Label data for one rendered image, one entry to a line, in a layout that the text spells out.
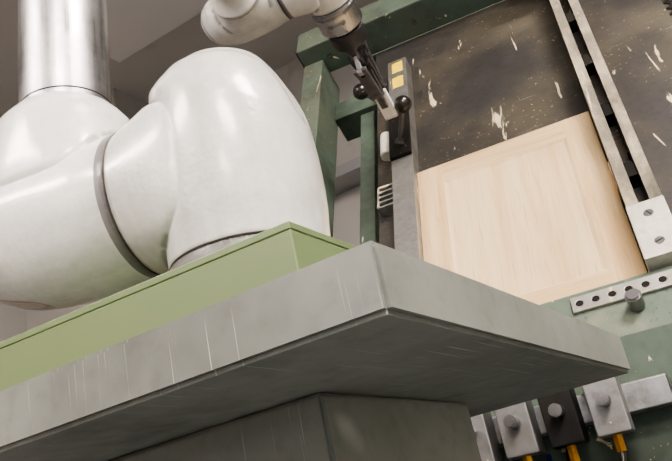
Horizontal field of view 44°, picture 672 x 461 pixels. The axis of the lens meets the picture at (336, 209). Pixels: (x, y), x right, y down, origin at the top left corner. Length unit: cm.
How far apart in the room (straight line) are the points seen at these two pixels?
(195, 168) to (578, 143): 107
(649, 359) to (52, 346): 87
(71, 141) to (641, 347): 84
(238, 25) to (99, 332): 105
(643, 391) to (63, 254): 79
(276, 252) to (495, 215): 109
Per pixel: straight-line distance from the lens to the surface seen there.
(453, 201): 168
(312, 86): 224
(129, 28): 461
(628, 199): 145
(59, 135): 86
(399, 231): 164
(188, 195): 74
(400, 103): 177
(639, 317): 131
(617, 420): 118
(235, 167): 73
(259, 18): 161
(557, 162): 166
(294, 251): 53
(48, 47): 97
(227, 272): 56
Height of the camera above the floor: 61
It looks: 22 degrees up
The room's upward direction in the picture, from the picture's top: 12 degrees counter-clockwise
